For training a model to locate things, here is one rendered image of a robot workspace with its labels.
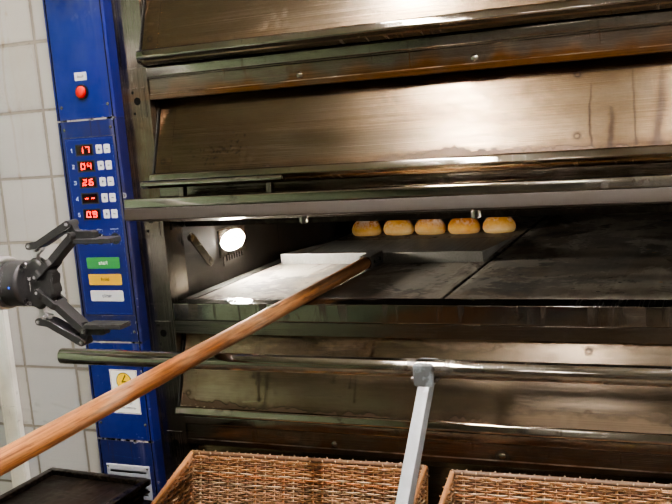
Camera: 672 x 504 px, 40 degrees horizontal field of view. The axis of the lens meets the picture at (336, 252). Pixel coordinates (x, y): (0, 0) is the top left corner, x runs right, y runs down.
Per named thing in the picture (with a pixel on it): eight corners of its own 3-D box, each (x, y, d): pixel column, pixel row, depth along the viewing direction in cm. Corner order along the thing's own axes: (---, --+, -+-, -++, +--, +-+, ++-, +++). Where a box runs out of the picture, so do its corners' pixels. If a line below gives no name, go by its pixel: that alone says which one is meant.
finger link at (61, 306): (35, 287, 148) (31, 293, 148) (84, 333, 146) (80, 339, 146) (51, 282, 151) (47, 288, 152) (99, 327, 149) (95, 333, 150)
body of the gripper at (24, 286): (23, 253, 155) (68, 252, 151) (30, 303, 156) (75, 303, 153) (-9, 261, 148) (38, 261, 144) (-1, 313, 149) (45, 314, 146)
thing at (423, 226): (411, 235, 281) (410, 217, 281) (419, 232, 287) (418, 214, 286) (442, 235, 277) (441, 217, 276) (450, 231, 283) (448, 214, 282)
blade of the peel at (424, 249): (483, 262, 226) (482, 250, 226) (281, 264, 247) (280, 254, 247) (512, 237, 259) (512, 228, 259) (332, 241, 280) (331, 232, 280)
